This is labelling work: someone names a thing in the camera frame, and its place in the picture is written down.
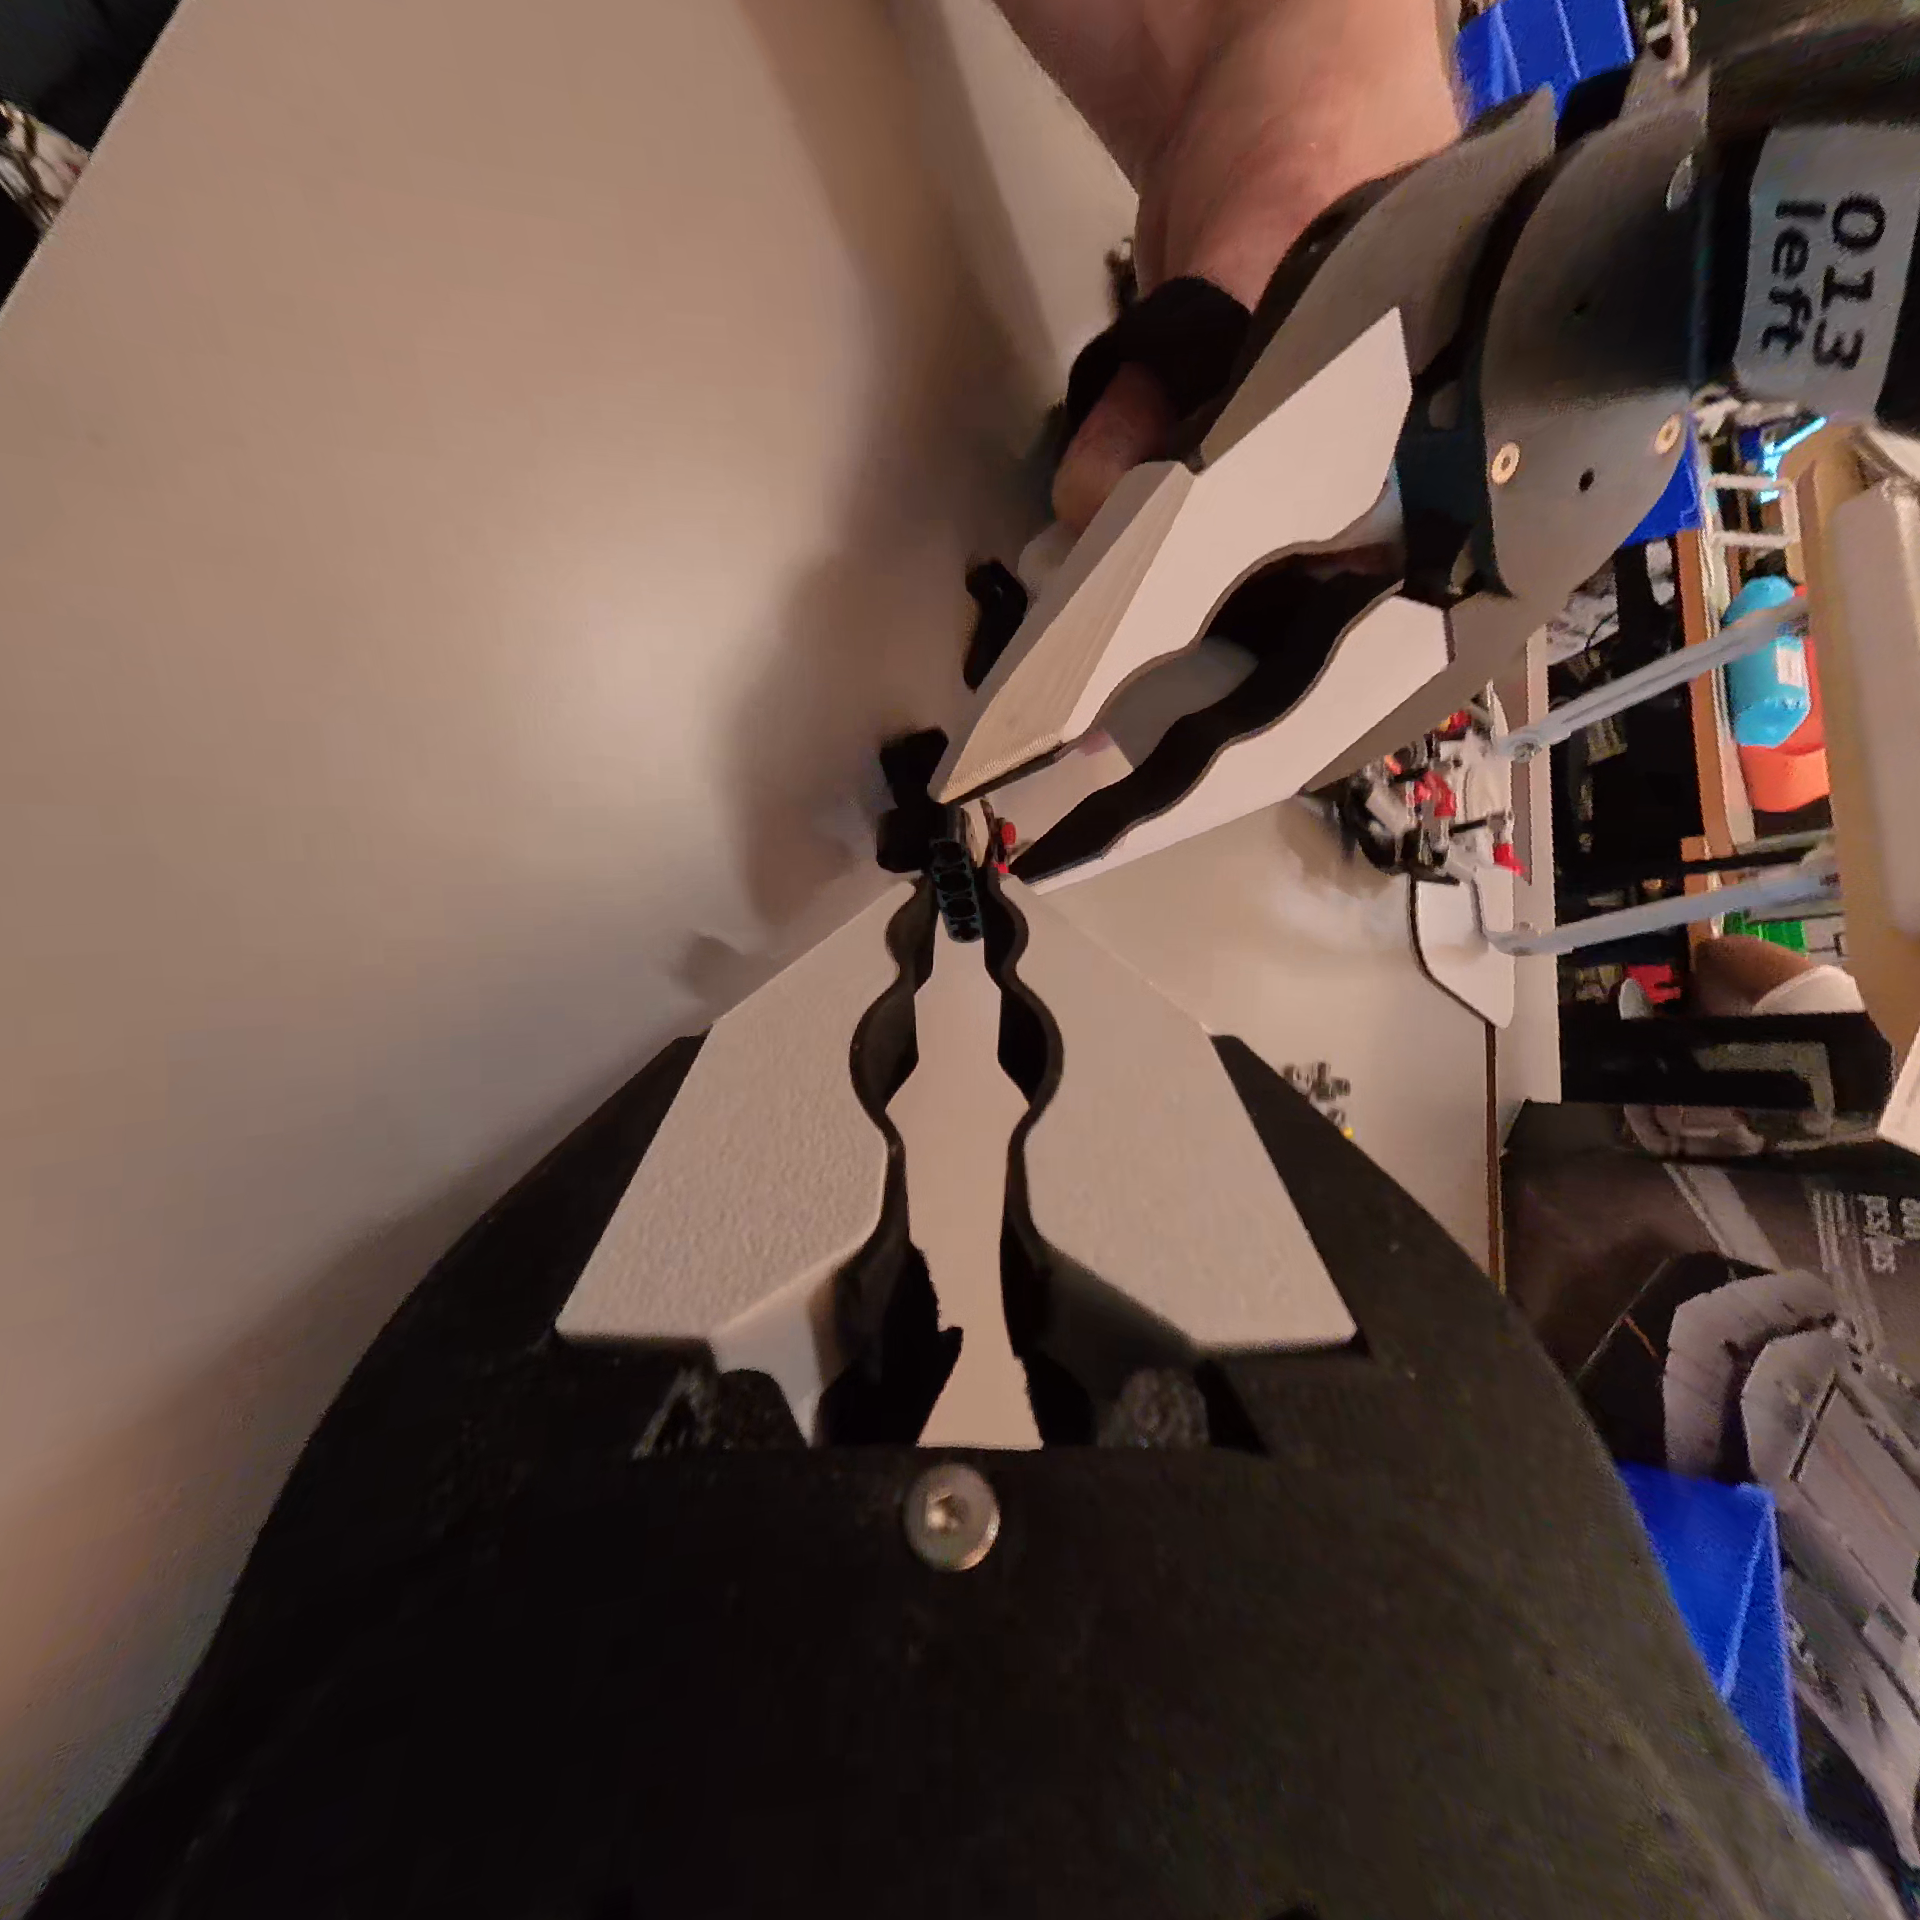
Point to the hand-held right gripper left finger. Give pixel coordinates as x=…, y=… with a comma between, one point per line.
x=720, y=1201

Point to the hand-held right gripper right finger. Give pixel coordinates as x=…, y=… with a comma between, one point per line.
x=1185, y=1201

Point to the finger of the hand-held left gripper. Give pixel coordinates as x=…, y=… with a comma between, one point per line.
x=1275, y=450
x=1348, y=705

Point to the partly built lego model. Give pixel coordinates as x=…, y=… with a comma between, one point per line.
x=1425, y=818

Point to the short black lego beam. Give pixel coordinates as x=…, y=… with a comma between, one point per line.
x=956, y=886

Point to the small yellow-axle lego assembly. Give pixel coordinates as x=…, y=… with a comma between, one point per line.
x=908, y=839

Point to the dark printed lego box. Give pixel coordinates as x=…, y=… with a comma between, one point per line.
x=1724, y=1349

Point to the person's left hand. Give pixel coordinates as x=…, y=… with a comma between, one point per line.
x=1275, y=106

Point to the labelled blue plastic bin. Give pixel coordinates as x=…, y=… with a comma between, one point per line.
x=1546, y=38

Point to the white booklet stand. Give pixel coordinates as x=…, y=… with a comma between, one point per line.
x=1469, y=960

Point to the blue and orange container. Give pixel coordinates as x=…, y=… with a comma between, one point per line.
x=1769, y=690

